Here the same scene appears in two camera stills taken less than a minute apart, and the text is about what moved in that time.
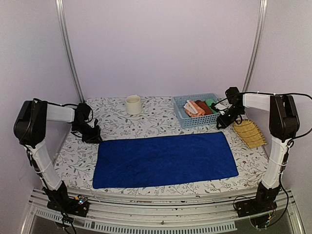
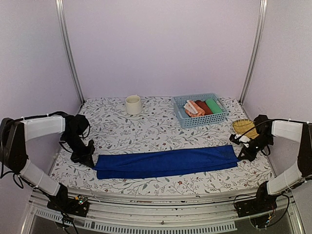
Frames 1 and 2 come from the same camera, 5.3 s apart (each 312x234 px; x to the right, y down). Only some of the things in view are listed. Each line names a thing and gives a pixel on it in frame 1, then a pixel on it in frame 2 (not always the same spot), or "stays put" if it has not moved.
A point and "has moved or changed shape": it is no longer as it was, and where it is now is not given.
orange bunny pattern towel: (192, 109) stays put
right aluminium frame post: (257, 45) stays put
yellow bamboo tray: (250, 133) stays put
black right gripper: (224, 122) to (250, 156)
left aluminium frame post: (60, 5) stays put
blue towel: (164, 159) has moved or changed shape
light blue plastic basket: (193, 121) stays put
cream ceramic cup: (133, 105) stays put
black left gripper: (95, 139) to (86, 159)
